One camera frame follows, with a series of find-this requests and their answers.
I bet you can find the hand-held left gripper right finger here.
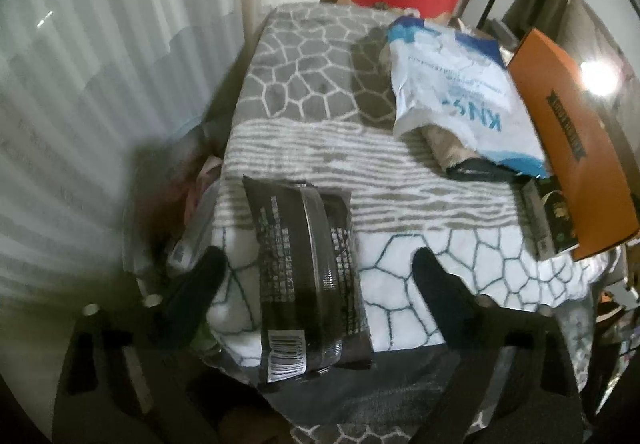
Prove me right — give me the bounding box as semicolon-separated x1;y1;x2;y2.
409;247;587;444

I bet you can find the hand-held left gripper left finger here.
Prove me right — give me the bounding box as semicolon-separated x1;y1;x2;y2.
52;245;229;444

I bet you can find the black plastic packet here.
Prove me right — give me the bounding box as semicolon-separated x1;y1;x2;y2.
242;174;375;384

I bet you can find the grey patterned blanket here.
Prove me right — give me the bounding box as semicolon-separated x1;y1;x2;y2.
200;2;623;444

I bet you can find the small dark green packet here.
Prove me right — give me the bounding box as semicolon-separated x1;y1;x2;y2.
520;174;583;261

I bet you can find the white and blue mask bag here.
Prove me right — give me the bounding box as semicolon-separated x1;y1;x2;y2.
387;15;553;180

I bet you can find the orange box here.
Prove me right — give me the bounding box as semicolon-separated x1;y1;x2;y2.
506;28;640;262

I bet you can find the white curtain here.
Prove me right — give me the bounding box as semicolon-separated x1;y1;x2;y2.
0;0;251;315

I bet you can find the beige cloth with black strap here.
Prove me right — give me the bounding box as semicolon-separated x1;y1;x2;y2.
422;123;516;183

